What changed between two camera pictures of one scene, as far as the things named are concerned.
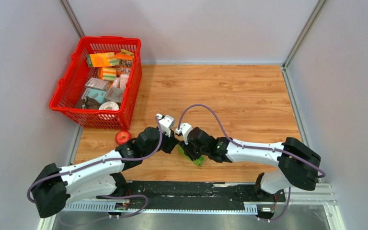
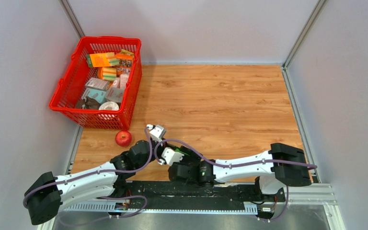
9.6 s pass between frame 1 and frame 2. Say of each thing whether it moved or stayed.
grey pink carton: stayed
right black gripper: moved
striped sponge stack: stayed
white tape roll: stayed
